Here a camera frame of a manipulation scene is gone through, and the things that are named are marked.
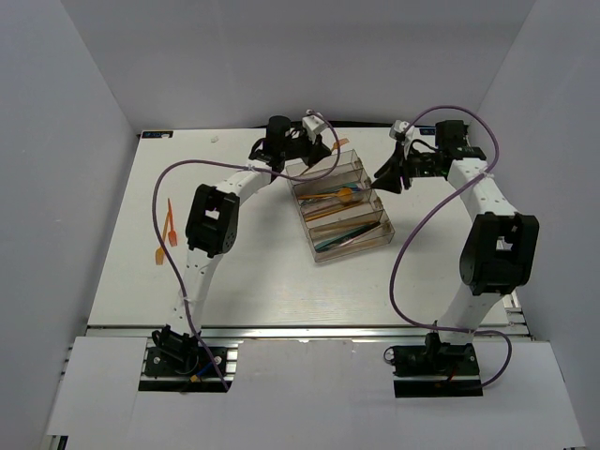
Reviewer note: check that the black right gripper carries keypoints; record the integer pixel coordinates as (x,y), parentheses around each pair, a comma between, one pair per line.
(389,174)

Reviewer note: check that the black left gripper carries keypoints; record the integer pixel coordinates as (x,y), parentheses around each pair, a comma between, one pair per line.
(315,151)

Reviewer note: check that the iridescent ornate spoon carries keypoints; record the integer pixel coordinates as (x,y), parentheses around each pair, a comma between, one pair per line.
(319,202)

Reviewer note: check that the orange plastic spoon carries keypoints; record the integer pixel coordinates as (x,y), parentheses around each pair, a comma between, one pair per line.
(338,144)
(299,198)

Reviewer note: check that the black knife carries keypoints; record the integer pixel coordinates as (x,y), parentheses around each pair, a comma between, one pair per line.
(358,231)

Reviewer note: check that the teal plastic knife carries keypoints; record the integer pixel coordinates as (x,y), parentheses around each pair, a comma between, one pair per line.
(329,244)

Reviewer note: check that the silver spoon pink handle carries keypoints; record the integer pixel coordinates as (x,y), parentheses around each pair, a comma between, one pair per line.
(316,210)

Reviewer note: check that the teal plastic spoon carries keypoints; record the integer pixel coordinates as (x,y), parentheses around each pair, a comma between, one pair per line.
(346,194)

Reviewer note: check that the silver knife pink handle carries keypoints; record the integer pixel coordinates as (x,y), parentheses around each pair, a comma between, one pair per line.
(365,236)

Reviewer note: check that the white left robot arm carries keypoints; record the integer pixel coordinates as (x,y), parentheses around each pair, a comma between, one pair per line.
(212,221)

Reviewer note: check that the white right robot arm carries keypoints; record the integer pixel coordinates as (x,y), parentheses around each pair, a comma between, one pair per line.
(498,253)

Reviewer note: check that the clear tiered utensil organizer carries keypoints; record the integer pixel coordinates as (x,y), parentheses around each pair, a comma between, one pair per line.
(340,212)

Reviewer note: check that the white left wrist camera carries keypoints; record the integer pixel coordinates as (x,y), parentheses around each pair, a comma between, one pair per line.
(313,126)

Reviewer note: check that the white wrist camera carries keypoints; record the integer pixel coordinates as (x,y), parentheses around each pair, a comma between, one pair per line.
(401,131)
(313,126)

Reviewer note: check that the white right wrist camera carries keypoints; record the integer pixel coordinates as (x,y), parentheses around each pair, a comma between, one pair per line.
(401,131)

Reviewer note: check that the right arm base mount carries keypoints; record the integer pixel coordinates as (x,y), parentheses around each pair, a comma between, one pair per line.
(434,369)

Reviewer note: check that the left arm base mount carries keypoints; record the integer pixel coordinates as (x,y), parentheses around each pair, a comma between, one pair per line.
(178,363)

